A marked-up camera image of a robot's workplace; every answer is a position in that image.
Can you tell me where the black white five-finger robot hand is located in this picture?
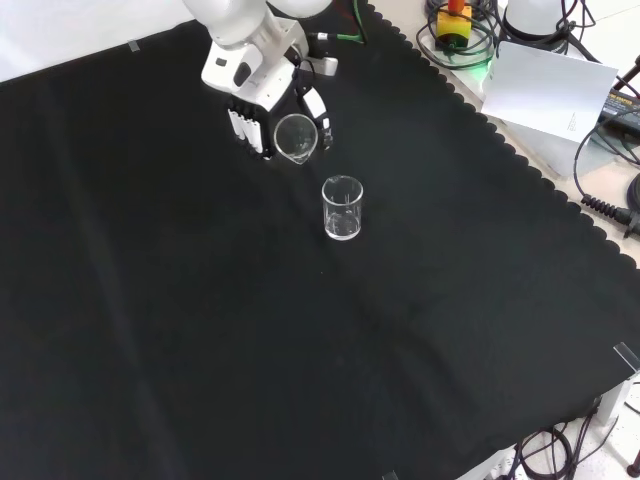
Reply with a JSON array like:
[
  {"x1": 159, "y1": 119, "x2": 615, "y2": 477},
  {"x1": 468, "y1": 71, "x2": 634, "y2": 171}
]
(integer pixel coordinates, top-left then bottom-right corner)
[{"x1": 201, "y1": 22, "x2": 340, "y2": 162}]

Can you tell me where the white domed stand base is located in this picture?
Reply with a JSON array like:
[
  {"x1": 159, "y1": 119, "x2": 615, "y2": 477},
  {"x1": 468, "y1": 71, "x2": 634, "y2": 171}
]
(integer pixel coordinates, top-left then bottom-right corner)
[{"x1": 501, "y1": 0, "x2": 570, "y2": 44}]

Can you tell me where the green robot arm cable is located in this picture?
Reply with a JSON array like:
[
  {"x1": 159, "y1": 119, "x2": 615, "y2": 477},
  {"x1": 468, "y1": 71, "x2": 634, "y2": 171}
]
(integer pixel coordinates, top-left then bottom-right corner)
[{"x1": 319, "y1": 0, "x2": 370, "y2": 45}]

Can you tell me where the black ribbed plug cable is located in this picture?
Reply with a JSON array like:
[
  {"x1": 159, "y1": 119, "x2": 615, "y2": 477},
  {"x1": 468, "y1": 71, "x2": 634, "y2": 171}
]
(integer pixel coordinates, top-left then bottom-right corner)
[{"x1": 573, "y1": 110, "x2": 640, "y2": 227}]

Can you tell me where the black power adapter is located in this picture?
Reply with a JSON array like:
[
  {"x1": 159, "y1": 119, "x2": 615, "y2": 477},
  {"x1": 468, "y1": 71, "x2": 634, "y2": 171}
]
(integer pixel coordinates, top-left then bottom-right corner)
[{"x1": 598, "y1": 85, "x2": 640, "y2": 132}]

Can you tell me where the black cable bundle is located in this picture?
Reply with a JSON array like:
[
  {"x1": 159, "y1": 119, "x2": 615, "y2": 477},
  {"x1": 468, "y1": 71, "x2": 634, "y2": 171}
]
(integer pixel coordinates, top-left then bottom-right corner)
[{"x1": 512, "y1": 417, "x2": 619, "y2": 480}]

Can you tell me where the black scalloped table cloth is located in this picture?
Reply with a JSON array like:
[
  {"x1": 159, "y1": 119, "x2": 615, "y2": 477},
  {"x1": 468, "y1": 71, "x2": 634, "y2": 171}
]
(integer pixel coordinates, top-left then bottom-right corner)
[{"x1": 0, "y1": 0, "x2": 640, "y2": 480}]

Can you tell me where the small clear glass beaker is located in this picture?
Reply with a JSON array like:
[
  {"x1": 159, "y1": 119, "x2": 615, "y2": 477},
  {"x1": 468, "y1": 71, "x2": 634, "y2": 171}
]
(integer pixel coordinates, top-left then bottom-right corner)
[{"x1": 273, "y1": 113, "x2": 318, "y2": 167}]

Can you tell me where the clear glass beaker with markings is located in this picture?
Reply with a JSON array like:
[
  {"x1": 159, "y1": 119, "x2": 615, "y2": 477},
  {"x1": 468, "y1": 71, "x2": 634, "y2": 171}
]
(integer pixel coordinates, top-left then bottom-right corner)
[{"x1": 321, "y1": 174, "x2": 365, "y2": 242}]

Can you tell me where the yellow emergency stop button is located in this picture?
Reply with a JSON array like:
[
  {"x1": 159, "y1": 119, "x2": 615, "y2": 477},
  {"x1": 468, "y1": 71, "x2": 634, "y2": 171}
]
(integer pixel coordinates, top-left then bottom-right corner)
[{"x1": 435, "y1": 0, "x2": 473, "y2": 52}]

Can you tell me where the grey metal table bracket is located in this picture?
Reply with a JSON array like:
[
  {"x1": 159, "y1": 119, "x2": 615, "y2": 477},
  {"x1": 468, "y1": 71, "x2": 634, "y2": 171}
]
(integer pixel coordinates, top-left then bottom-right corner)
[{"x1": 593, "y1": 372, "x2": 640, "y2": 427}]

